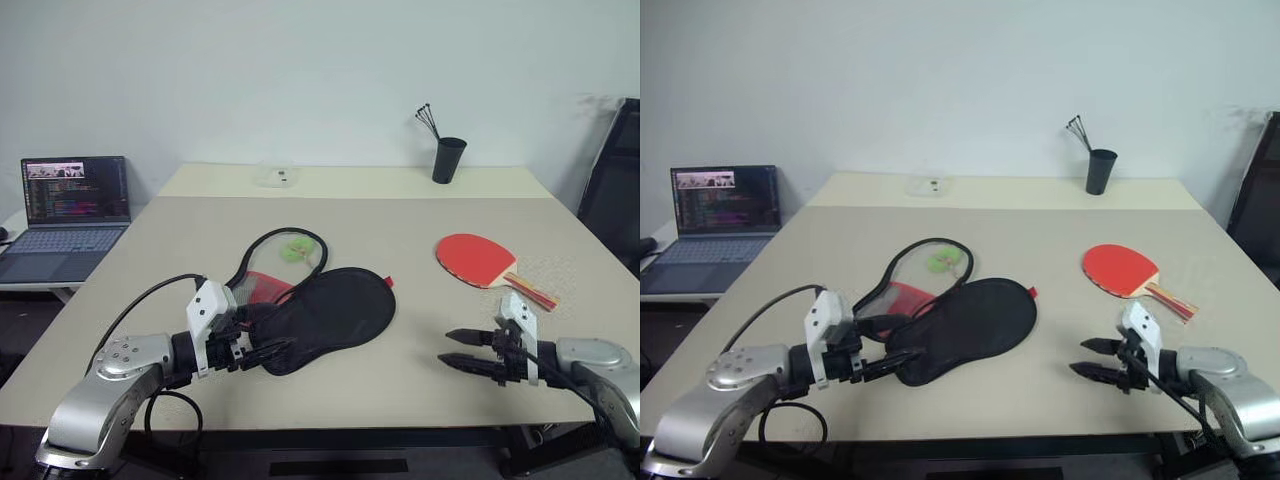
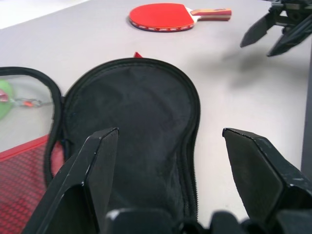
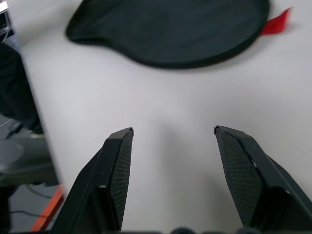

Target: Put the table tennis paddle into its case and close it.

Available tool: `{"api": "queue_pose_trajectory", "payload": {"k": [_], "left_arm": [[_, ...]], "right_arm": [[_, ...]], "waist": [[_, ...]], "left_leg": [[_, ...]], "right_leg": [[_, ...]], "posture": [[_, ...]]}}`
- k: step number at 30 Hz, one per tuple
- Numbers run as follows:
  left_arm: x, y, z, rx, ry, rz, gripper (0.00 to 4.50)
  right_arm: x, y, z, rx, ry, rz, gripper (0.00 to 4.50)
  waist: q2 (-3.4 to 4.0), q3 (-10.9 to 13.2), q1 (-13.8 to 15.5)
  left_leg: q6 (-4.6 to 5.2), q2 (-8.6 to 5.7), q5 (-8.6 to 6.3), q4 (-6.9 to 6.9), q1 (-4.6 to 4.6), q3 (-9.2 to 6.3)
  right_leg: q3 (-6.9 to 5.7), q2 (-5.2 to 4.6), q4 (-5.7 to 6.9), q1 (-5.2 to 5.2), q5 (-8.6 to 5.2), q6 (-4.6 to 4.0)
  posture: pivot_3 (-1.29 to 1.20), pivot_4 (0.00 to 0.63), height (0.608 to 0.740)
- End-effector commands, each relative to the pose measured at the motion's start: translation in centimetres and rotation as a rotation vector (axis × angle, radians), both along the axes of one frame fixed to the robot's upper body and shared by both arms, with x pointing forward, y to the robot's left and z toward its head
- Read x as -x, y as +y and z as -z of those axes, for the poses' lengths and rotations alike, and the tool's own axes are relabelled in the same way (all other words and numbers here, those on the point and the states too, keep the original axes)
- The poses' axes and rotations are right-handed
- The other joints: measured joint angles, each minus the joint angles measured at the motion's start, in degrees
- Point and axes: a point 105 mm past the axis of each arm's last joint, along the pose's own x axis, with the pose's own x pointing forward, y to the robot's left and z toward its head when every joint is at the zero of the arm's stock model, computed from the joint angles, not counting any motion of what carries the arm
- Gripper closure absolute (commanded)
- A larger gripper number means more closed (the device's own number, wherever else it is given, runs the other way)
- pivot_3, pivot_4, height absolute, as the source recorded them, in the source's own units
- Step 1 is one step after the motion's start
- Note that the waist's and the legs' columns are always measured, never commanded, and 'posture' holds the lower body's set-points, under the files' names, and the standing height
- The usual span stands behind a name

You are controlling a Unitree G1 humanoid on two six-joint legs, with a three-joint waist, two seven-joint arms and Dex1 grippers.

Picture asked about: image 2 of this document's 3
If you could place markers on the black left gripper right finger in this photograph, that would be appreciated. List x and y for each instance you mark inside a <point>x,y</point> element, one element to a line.
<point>263,170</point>

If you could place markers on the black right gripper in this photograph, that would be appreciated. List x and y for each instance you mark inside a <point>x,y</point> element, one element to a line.
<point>292,12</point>

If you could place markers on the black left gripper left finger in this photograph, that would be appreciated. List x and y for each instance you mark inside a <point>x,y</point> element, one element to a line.
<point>73,175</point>

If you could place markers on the red zippered pouch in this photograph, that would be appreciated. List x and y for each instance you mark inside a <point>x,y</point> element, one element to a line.
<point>146,97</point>

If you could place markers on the red table tennis paddle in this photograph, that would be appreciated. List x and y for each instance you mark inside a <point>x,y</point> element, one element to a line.
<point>158,17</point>

